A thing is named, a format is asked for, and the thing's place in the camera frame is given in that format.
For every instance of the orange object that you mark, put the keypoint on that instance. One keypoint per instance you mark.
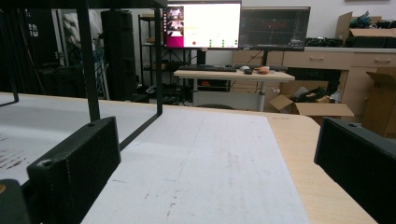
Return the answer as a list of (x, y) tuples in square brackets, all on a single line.
[(261, 70)]

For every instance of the black metal frame rack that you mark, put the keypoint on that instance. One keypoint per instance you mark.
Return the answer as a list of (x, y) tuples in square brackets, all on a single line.
[(88, 68)]

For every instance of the dark computer monitor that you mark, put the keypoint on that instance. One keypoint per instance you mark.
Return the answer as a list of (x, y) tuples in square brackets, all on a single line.
[(274, 28)]

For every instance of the bright computer monitor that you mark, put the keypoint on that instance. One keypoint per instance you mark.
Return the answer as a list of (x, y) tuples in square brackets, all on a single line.
[(211, 25)]

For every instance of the cardboard box with black contents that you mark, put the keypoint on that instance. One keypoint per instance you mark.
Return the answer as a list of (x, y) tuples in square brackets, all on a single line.
[(370, 32)]

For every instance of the beige drawer cabinet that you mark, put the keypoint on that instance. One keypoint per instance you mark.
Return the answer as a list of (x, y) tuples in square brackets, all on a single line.
[(314, 59)]

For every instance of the tall cardboard box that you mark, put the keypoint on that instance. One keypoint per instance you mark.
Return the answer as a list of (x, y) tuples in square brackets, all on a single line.
[(381, 105)]

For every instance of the open cardboard box with flaps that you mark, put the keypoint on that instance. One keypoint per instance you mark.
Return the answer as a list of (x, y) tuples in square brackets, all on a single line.
[(320, 109)]

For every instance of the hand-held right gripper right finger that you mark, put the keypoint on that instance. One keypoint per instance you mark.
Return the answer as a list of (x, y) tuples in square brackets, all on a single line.
[(361, 165)]

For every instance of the tall black case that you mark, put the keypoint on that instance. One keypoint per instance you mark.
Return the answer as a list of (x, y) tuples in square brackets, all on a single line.
[(120, 53)]

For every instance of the black keyboard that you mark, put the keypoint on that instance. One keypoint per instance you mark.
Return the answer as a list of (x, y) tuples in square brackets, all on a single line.
[(205, 67)]

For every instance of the black computer mouse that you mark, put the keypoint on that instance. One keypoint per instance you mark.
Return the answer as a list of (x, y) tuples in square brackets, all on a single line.
[(248, 71)]

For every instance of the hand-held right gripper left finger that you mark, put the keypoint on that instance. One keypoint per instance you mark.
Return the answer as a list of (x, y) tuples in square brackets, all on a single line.
[(77, 165)]

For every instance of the pile of black devices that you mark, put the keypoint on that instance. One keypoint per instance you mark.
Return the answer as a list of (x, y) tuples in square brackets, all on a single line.
[(322, 41)]

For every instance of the light wooden standing desk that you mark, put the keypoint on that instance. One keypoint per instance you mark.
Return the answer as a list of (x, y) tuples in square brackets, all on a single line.
[(218, 75)]

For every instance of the white table mat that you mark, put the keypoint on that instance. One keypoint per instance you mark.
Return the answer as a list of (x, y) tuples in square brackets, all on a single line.
[(202, 171)]

